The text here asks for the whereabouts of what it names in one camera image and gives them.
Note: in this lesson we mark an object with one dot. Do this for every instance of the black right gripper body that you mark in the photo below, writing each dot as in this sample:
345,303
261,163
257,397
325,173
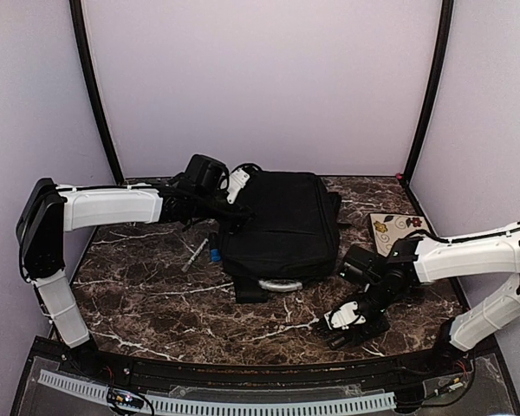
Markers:
380,298

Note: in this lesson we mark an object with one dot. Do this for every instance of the black frame post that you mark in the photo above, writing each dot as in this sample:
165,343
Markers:
432,87
92,87

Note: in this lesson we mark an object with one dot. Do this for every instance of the pink and black highlighter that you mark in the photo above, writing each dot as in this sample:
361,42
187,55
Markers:
340,341

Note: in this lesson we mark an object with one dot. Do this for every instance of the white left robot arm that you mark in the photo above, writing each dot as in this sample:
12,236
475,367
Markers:
53,211

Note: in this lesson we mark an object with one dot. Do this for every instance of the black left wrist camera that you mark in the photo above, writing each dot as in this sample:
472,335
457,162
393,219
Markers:
205,172

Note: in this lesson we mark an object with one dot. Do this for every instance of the grey slotted cable duct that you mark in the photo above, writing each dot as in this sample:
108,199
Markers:
210,401

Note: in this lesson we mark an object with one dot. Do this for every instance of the blue capped black marker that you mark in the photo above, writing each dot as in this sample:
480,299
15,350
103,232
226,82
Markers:
213,247

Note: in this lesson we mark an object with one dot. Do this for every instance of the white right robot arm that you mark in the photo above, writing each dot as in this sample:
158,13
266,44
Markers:
422,259

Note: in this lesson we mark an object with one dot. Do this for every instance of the black student backpack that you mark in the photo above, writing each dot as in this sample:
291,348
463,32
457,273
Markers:
292,236

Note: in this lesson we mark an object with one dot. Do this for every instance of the black front rail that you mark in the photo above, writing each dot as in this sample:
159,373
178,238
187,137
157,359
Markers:
141,368

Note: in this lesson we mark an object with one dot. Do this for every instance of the black left frame post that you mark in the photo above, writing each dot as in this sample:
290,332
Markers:
92,87

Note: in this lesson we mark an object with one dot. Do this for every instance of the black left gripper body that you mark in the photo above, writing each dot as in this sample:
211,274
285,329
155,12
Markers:
207,205

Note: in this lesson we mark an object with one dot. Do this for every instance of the floral ceramic tile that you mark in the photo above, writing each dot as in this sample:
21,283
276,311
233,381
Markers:
386,228

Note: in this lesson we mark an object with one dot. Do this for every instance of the black right frame post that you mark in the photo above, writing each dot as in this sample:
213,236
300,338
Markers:
432,87

